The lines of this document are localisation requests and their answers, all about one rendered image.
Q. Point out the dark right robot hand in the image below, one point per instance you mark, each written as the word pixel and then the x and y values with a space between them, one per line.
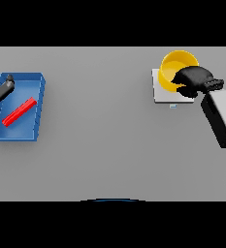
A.
pixel 194 80

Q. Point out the red beaker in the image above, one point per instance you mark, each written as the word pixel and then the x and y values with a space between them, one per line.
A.
pixel 19 111

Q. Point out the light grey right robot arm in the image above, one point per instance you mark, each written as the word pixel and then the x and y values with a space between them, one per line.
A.
pixel 221 113

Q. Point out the blue tray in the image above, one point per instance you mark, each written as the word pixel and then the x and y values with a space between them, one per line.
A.
pixel 24 90

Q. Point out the dark left robot hand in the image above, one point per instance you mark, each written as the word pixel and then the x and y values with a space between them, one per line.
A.
pixel 3 90

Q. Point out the yellow bowl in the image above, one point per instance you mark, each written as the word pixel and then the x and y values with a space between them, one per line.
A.
pixel 172 68

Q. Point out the pale square measuring scale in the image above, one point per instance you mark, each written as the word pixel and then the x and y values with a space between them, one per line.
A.
pixel 167 97

